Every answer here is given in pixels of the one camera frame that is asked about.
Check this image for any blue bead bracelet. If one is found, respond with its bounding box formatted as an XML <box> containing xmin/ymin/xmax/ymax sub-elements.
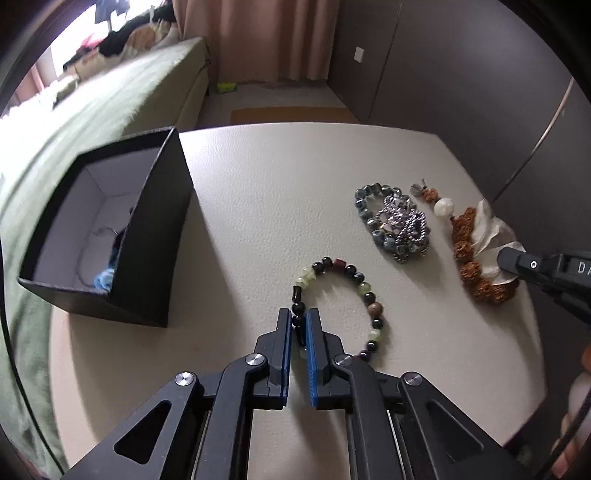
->
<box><xmin>91</xmin><ymin>230</ymin><xmax>129</xmax><ymax>292</ymax></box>

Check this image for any brown seed bead bracelet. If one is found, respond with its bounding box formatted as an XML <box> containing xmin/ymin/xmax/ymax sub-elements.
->
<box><xmin>410</xmin><ymin>181</ymin><xmax>527</xmax><ymax>304</ymax></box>

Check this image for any pink curtain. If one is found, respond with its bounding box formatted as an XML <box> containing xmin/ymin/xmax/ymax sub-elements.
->
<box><xmin>172</xmin><ymin>0</ymin><xmax>341</xmax><ymax>85</ymax></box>

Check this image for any blue bracelet in box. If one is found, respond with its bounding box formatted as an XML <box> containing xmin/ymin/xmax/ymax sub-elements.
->
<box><xmin>79</xmin><ymin>223</ymin><xmax>122</xmax><ymax>288</ymax></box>

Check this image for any pile of clothes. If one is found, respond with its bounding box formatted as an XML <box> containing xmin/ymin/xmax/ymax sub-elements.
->
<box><xmin>62</xmin><ymin>0</ymin><xmax>180</xmax><ymax>75</ymax></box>

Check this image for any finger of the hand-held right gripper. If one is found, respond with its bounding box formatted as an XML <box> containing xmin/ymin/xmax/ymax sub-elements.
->
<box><xmin>497</xmin><ymin>246</ymin><xmax>560</xmax><ymax>296</ymax></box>

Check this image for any multicolour stone bead bracelet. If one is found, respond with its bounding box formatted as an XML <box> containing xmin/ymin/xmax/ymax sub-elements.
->
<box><xmin>292</xmin><ymin>256</ymin><xmax>389</xmax><ymax>366</ymax></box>

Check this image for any person's right hand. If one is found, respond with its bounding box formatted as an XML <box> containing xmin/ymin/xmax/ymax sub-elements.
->
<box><xmin>549</xmin><ymin>344</ymin><xmax>591</xmax><ymax>480</ymax></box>

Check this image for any dark wardrobe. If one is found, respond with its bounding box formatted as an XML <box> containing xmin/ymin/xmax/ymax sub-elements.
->
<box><xmin>325</xmin><ymin>0</ymin><xmax>591</xmax><ymax>259</ymax></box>

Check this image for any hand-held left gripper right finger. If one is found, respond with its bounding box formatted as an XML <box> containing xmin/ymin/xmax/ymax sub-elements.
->
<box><xmin>307</xmin><ymin>308</ymin><xmax>533</xmax><ymax>480</ymax></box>

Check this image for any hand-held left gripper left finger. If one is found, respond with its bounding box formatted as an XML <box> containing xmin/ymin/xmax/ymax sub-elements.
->
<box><xmin>65</xmin><ymin>308</ymin><xmax>293</xmax><ymax>480</ymax></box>

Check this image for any grey-blue bead bracelet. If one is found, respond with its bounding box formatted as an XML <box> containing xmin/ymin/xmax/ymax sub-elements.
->
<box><xmin>354</xmin><ymin>183</ymin><xmax>433</xmax><ymax>265</ymax></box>

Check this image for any black jewelry box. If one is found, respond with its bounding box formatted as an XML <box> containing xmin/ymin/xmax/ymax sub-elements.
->
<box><xmin>17</xmin><ymin>126</ymin><xmax>195</xmax><ymax>329</ymax></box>

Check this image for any silver chain bracelet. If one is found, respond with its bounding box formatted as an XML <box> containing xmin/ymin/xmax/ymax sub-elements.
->
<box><xmin>376</xmin><ymin>194</ymin><xmax>430</xmax><ymax>257</ymax></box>

